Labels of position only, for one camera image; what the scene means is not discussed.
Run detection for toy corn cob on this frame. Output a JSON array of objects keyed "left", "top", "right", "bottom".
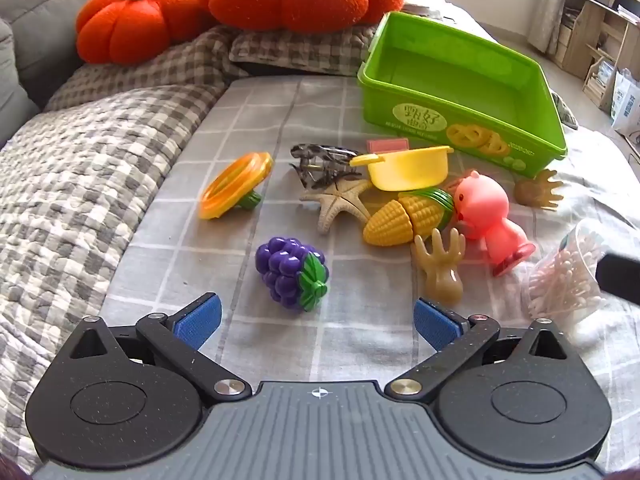
[{"left": 362, "top": 187, "right": 456, "bottom": 247}]

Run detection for small orange pumpkin cushion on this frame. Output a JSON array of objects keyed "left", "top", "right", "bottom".
[{"left": 75, "top": 0, "right": 216, "bottom": 66}]

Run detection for beige hand-shaped toy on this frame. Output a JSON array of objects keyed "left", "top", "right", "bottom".
[
  {"left": 515, "top": 169, "right": 563, "bottom": 211},
  {"left": 412, "top": 227, "right": 467, "bottom": 306}
]

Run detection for green plastic box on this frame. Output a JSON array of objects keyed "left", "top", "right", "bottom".
[{"left": 357, "top": 11, "right": 568, "bottom": 178}]

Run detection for purple toy grapes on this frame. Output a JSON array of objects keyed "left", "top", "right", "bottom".
[{"left": 255, "top": 236, "right": 331, "bottom": 312}]

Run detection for grey checked pillow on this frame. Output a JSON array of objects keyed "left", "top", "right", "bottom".
[{"left": 45, "top": 27, "right": 241, "bottom": 111}]

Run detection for pale curtain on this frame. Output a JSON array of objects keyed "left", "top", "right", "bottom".
[{"left": 525, "top": 0, "right": 608, "bottom": 53}]

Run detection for grey grid bedsheet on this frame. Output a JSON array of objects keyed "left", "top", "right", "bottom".
[{"left": 100, "top": 74, "right": 640, "bottom": 480}]

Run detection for grey checked quilt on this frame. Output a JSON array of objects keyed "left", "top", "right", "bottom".
[{"left": 0, "top": 85, "right": 226, "bottom": 473}]

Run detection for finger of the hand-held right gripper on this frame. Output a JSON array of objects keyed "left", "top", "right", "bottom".
[{"left": 595, "top": 254, "right": 640, "bottom": 307}]

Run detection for toy orange slice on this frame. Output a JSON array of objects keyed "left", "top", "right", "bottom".
[{"left": 197, "top": 152, "right": 275, "bottom": 221}]

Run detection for pink eraser box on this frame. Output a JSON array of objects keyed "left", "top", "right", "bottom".
[{"left": 366, "top": 137, "right": 411, "bottom": 153}]

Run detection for dark checked pillow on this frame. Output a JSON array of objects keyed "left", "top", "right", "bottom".
[{"left": 229, "top": 25, "right": 381, "bottom": 78}]

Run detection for yellow toy pot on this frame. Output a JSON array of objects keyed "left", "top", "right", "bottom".
[{"left": 350, "top": 146, "right": 455, "bottom": 192}]

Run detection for clear cotton swab jar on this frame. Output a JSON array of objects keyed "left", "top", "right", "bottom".
[{"left": 520, "top": 219, "right": 618, "bottom": 322}]

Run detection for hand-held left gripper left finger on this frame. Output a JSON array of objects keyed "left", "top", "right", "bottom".
[{"left": 60, "top": 292, "right": 253, "bottom": 403}]

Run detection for grey sofa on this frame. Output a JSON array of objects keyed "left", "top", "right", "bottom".
[{"left": 0, "top": 0, "right": 126, "bottom": 146}]

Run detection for black patterned hair claw clip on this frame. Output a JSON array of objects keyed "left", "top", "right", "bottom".
[{"left": 290, "top": 143, "right": 363, "bottom": 192}]

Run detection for white paper bag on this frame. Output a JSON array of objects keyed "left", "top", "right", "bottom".
[{"left": 611, "top": 67, "right": 640, "bottom": 136}]

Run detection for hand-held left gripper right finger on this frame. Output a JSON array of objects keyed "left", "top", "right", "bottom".
[{"left": 385, "top": 297, "right": 583, "bottom": 403}]

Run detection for beige starfish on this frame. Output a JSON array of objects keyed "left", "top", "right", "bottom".
[{"left": 299, "top": 178, "right": 376, "bottom": 235}]

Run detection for wooden shelf unit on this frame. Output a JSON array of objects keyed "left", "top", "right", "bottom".
[{"left": 555, "top": 0, "right": 640, "bottom": 111}]

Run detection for pink pig toy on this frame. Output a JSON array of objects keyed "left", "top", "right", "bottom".
[{"left": 450, "top": 170, "right": 537, "bottom": 277}]

